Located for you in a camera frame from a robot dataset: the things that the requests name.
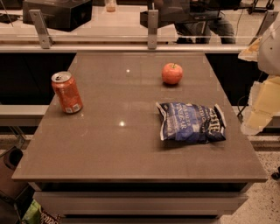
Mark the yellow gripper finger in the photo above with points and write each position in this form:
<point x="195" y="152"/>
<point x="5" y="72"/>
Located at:
<point x="263" y="104"/>
<point x="251" y="52"/>

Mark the red apple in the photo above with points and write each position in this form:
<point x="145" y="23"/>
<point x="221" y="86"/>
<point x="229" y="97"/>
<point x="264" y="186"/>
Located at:
<point x="172" y="73"/>

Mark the black box on counter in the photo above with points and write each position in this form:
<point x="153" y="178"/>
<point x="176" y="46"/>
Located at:
<point x="62" y="15"/>

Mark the right metal glass bracket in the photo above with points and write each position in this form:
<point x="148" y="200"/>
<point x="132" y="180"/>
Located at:
<point x="269" y="17"/>

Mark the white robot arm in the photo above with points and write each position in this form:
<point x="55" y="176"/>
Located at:
<point x="269" y="51"/>

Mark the blue chip bag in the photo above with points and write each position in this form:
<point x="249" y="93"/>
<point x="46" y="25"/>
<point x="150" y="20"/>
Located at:
<point x="191" y="123"/>

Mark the green snack bag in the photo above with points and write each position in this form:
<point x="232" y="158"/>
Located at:
<point x="36" y="214"/>

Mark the orange soda can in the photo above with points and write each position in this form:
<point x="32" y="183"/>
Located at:
<point x="65" y="87"/>

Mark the grey table drawer base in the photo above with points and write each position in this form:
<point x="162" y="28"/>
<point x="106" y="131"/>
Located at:
<point x="132" y="205"/>

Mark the person in jeans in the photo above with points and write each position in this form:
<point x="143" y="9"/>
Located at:
<point x="194" y="18"/>

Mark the middle metal glass bracket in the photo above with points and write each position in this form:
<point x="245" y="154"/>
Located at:
<point x="152" y="29"/>

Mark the plastic cup with drink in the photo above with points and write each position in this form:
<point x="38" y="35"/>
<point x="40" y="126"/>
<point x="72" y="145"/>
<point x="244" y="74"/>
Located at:
<point x="110" y="5"/>

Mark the metal glass bracket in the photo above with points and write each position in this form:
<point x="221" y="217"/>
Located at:
<point x="44" y="37"/>
<point x="152" y="29"/>
<point x="269" y="17"/>

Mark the left metal glass bracket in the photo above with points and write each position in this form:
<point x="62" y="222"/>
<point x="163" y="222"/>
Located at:
<point x="44" y="37"/>

